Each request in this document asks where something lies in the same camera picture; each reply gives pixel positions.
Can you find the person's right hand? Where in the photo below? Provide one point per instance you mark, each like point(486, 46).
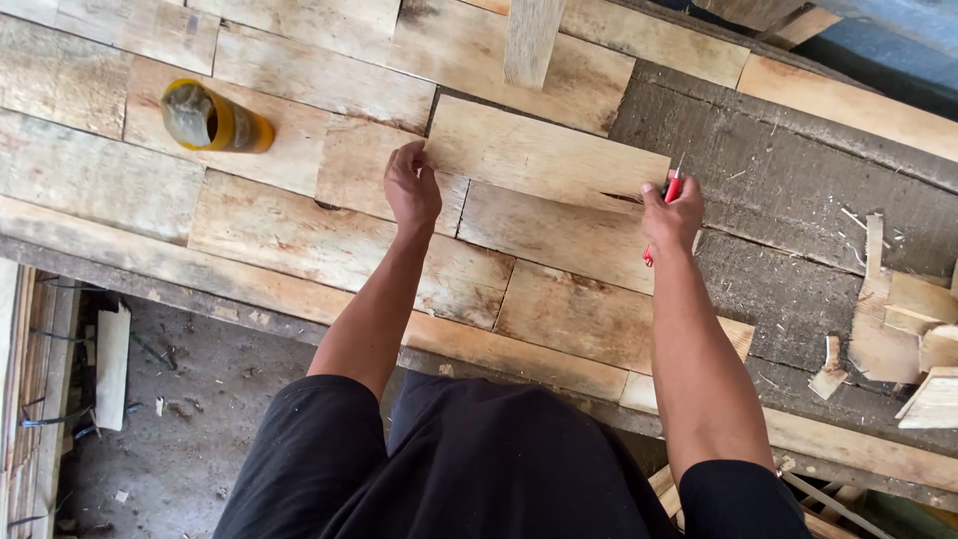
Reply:
point(673, 217)

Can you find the person's left hand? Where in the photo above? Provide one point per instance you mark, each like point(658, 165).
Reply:
point(410, 196)

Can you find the red utility knife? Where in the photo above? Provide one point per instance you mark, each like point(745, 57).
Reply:
point(672, 188)

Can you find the rectangular veneer piece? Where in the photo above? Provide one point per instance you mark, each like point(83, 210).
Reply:
point(546, 153)

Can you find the layer of wood veneer sheets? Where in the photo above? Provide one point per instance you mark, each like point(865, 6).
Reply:
point(284, 142)

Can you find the upright pale wooden slat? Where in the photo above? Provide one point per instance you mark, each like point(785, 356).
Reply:
point(531, 37)

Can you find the long pale wooden plank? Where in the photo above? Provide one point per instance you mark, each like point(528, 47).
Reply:
point(846, 105)

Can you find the yellow glue bottle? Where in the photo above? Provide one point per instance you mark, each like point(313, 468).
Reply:
point(218, 120)

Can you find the pile of wood offcuts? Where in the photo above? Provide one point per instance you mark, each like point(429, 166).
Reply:
point(898, 344)

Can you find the blue tarpaulin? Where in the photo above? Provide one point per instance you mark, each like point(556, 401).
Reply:
point(883, 45)

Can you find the person's black clothing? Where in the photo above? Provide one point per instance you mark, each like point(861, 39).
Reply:
point(464, 464)

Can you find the grey metal rod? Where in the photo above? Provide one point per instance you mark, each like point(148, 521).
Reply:
point(834, 505)

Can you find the small white wooden board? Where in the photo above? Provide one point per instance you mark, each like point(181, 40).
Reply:
point(112, 367)

